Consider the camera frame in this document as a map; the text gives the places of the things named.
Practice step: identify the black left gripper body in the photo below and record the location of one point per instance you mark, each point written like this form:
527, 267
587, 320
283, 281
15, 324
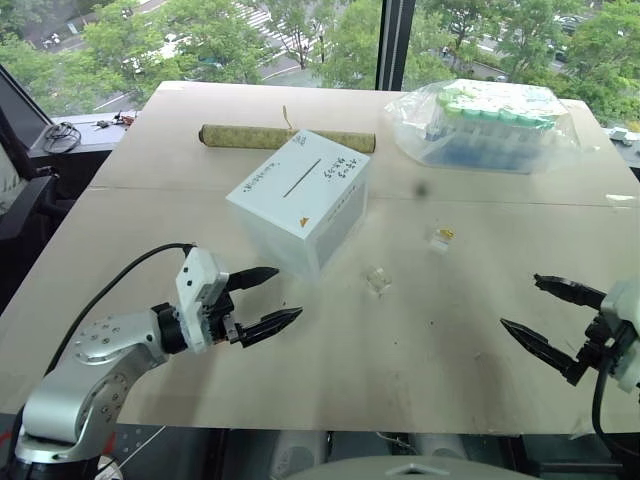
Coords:
223, 315

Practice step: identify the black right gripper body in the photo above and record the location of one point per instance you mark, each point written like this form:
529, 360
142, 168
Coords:
602, 340

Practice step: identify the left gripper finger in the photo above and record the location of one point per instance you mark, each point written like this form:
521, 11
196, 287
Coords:
252, 277
270, 326

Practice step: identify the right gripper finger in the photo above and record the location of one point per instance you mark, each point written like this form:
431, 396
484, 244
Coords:
540, 345
570, 291

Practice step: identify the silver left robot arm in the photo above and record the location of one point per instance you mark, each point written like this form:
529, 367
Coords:
100, 345

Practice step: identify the white slotted box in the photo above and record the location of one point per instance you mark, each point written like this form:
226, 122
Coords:
300, 190

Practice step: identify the small clear plastic piece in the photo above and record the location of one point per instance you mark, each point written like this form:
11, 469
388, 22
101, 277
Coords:
377, 280

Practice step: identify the grey rounded shape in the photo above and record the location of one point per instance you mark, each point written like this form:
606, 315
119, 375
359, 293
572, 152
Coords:
300, 450

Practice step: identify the small yellow-capped clear piece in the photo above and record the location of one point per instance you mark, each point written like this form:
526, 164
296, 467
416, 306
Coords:
441, 237

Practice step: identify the brown cardboard tube roll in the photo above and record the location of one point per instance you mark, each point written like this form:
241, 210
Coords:
240, 136

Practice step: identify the small grey box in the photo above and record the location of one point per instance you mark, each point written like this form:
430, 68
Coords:
620, 135

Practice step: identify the grey robot torso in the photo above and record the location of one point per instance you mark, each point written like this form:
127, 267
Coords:
415, 468

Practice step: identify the green capped tube rack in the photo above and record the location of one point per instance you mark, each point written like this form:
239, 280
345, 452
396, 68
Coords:
490, 120

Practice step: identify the small tools on ledge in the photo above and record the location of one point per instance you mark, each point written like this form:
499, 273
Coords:
117, 120

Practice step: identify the black window ledge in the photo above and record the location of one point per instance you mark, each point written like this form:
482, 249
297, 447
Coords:
100, 136

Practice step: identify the clear plastic bag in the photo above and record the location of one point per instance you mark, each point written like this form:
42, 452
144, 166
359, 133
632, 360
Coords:
405, 130

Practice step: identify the black stand furniture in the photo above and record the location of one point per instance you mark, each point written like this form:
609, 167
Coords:
20, 200

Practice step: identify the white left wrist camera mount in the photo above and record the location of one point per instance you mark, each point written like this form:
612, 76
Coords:
197, 295

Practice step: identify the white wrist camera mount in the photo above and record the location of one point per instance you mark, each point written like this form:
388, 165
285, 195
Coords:
197, 295
625, 305

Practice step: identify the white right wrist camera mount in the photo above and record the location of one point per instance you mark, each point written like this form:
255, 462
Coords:
625, 305

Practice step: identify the black window frame post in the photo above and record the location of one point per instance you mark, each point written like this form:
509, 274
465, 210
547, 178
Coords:
395, 45

